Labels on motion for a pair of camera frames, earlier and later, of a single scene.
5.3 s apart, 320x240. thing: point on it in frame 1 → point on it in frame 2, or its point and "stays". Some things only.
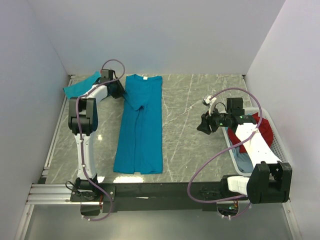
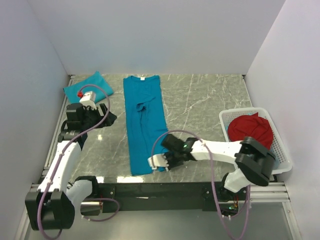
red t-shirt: x=265 y=129 stays
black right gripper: x=207 y=120 → x=171 y=165
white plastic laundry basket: x=277 y=145 stays
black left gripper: x=121 y=91 → x=108 y=121
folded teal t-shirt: x=81 y=88 stays
